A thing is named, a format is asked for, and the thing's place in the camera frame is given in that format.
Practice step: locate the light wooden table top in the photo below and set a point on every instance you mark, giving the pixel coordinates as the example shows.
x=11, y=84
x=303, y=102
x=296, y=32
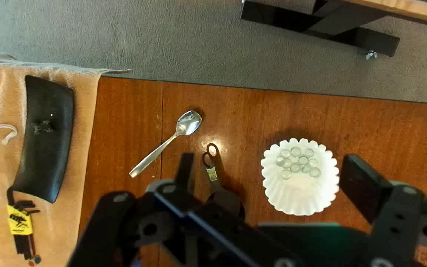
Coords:
x=411, y=10

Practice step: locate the silver levelling foot screw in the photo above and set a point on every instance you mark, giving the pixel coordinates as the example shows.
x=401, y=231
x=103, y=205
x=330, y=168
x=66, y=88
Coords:
x=371, y=56

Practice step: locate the black metal table base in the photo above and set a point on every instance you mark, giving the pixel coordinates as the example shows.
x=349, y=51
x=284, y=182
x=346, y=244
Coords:
x=333, y=23

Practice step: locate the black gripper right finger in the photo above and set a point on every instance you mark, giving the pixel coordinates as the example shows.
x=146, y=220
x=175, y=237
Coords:
x=396, y=223

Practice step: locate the silver metal spoon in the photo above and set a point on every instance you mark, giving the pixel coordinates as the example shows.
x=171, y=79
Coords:
x=187, y=122

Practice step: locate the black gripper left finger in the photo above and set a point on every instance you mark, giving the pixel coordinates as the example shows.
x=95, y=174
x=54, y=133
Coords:
x=119, y=228

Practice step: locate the white fluted paper filter bowl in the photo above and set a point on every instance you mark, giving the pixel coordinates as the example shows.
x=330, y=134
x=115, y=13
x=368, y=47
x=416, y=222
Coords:
x=300, y=195

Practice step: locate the black measuring cup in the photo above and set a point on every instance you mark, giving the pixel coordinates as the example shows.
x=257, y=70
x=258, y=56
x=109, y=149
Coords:
x=223, y=201

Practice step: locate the black remote-like device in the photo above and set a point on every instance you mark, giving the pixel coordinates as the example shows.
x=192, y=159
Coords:
x=45, y=143

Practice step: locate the black hex keys yellow holder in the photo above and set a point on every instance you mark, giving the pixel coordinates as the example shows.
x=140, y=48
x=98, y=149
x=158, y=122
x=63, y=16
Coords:
x=20, y=220

